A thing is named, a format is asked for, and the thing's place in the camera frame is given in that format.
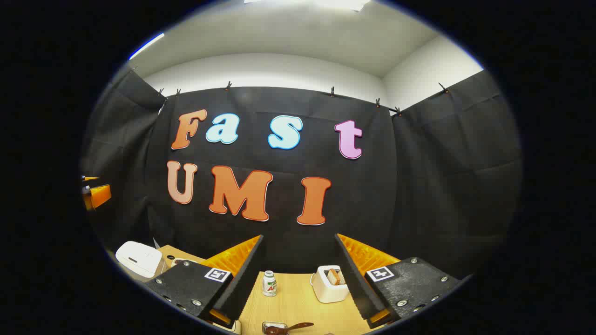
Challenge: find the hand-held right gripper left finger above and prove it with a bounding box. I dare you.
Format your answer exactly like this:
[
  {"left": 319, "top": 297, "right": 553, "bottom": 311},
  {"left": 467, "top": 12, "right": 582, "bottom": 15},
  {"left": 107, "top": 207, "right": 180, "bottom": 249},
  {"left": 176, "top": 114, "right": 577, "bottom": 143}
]
[{"left": 144, "top": 234, "right": 267, "bottom": 327}]

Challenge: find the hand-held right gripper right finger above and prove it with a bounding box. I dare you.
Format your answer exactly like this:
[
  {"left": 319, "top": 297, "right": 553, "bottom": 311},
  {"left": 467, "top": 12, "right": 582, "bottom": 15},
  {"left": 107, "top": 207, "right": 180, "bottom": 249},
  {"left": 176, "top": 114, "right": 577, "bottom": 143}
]
[{"left": 334, "top": 233, "right": 471, "bottom": 330}]

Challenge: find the brown wooden spoon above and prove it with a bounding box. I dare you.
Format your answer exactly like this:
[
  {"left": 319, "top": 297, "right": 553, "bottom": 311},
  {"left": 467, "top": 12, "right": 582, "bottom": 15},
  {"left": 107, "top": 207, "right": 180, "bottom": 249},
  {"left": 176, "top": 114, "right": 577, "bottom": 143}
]
[{"left": 264, "top": 322, "right": 315, "bottom": 335}]

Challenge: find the white rice cooker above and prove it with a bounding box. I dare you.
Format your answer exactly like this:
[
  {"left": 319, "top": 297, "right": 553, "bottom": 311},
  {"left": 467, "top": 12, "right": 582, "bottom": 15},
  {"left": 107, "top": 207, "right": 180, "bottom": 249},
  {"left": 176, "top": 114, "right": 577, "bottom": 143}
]
[{"left": 115, "top": 241, "right": 163, "bottom": 279}]

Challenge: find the white drink bottle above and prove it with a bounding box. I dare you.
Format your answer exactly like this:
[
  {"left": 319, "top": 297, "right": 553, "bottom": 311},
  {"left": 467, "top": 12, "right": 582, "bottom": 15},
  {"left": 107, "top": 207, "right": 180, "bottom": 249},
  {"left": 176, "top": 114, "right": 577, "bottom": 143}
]
[{"left": 262, "top": 270, "right": 278, "bottom": 297}]

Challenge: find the white toaster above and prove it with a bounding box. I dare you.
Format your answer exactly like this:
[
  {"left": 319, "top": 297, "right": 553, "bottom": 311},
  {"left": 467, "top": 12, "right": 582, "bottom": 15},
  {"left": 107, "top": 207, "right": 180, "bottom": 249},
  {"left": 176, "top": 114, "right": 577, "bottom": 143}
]
[{"left": 310, "top": 265, "right": 350, "bottom": 304}]

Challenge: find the black backdrop cloth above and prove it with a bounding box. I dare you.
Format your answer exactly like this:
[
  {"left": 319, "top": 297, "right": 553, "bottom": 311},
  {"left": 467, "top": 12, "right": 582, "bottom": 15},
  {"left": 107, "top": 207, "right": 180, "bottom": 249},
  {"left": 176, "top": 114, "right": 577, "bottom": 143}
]
[{"left": 79, "top": 67, "right": 522, "bottom": 280}]

